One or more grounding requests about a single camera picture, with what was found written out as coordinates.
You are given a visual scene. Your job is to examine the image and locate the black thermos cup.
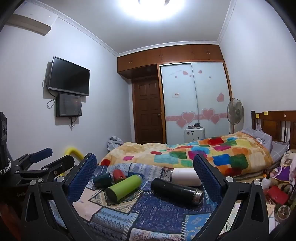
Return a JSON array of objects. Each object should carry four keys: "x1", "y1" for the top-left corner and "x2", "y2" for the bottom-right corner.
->
[{"x1": 150, "y1": 177, "x2": 204, "y2": 205}]

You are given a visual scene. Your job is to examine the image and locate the yellow foam tube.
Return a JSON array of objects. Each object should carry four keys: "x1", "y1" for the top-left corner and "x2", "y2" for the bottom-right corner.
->
[{"x1": 65, "y1": 146, "x2": 83, "y2": 161}]

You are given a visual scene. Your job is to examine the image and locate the brown wooden door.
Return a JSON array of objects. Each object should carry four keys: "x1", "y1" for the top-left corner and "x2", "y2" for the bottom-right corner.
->
[{"x1": 132, "y1": 77, "x2": 164, "y2": 144}]

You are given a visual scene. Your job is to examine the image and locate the wall-mounted black television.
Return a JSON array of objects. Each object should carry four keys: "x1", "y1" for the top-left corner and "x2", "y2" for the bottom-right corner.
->
[{"x1": 47, "y1": 56, "x2": 90, "y2": 96}]

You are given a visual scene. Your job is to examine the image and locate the small white cabinet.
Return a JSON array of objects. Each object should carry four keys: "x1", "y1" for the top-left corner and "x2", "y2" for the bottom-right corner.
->
[{"x1": 184, "y1": 127, "x2": 206, "y2": 143}]

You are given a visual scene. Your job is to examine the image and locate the colourful patchwork blanket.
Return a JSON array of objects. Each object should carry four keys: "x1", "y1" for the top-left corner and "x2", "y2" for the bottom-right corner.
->
[{"x1": 98, "y1": 132, "x2": 274, "y2": 178}]

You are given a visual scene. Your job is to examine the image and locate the round ceiling light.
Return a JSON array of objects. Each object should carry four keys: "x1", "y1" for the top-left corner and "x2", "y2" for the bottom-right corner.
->
[{"x1": 118, "y1": 0, "x2": 185, "y2": 22}]

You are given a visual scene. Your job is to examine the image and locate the white spray bottle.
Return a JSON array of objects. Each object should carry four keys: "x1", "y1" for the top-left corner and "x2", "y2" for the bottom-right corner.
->
[{"x1": 261, "y1": 174, "x2": 272, "y2": 196}]

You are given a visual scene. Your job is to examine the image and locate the red cup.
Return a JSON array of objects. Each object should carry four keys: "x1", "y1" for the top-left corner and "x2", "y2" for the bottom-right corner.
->
[{"x1": 112, "y1": 169, "x2": 127, "y2": 183}]

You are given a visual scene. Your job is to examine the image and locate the white air conditioner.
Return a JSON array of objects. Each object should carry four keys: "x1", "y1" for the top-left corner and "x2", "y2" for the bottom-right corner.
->
[{"x1": 6, "y1": 13, "x2": 52, "y2": 36}]

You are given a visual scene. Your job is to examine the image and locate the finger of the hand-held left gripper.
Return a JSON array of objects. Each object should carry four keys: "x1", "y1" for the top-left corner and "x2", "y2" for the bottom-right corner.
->
[
  {"x1": 13, "y1": 148, "x2": 53, "y2": 173},
  {"x1": 16, "y1": 155, "x2": 75, "y2": 186}
]

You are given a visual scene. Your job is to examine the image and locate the grey printed pillow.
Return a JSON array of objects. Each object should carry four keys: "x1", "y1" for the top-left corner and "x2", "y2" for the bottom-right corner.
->
[{"x1": 240, "y1": 126, "x2": 273, "y2": 149}]

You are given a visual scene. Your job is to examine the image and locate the black television cable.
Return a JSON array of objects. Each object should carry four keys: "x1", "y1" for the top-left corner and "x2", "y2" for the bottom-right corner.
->
[{"x1": 42, "y1": 72, "x2": 56, "y2": 108}]

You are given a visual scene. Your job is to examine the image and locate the wooden wardrobe with glass doors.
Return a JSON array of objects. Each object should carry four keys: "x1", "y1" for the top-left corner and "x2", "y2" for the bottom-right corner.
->
[{"x1": 117, "y1": 41, "x2": 233, "y2": 145}]

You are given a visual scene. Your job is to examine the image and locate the grey checked pillow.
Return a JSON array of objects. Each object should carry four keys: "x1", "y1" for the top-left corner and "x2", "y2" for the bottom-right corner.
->
[{"x1": 269, "y1": 140, "x2": 290, "y2": 163}]

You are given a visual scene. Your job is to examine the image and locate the small black wall monitor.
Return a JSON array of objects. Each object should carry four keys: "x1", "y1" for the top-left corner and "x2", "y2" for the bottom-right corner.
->
[{"x1": 55, "y1": 93, "x2": 82, "y2": 117}]

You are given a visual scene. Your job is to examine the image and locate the blue patterned blanket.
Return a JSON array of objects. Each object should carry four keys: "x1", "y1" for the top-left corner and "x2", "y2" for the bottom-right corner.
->
[{"x1": 50, "y1": 162, "x2": 219, "y2": 241}]

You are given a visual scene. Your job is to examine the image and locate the red box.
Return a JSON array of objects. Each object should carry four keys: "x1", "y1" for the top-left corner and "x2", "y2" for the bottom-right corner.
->
[{"x1": 266, "y1": 185, "x2": 289, "y2": 206}]

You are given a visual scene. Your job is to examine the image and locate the white cup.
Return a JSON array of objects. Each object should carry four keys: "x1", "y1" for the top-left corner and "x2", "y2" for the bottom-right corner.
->
[{"x1": 171, "y1": 168, "x2": 202, "y2": 187}]

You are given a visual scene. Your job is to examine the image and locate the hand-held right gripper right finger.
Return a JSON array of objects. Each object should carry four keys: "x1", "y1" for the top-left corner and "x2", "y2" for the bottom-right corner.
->
[{"x1": 183, "y1": 153, "x2": 277, "y2": 241}]

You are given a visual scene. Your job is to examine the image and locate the wooden bed headboard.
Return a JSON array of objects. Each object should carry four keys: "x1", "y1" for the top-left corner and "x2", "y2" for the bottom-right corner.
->
[{"x1": 251, "y1": 110, "x2": 296, "y2": 144}]

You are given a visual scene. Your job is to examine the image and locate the dark green cup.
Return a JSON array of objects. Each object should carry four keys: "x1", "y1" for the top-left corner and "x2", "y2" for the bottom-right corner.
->
[{"x1": 93, "y1": 174, "x2": 114, "y2": 189}]

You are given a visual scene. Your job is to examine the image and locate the standing fan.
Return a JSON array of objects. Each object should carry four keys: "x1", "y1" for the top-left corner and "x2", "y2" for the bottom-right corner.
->
[{"x1": 227, "y1": 98, "x2": 244, "y2": 135}]

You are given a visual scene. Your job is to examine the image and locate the purple plush toy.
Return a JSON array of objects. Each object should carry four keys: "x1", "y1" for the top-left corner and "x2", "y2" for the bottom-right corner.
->
[{"x1": 273, "y1": 151, "x2": 296, "y2": 184}]

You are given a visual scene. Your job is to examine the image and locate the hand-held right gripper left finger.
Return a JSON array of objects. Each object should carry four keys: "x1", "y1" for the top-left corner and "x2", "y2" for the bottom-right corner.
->
[{"x1": 20, "y1": 152, "x2": 116, "y2": 241}]

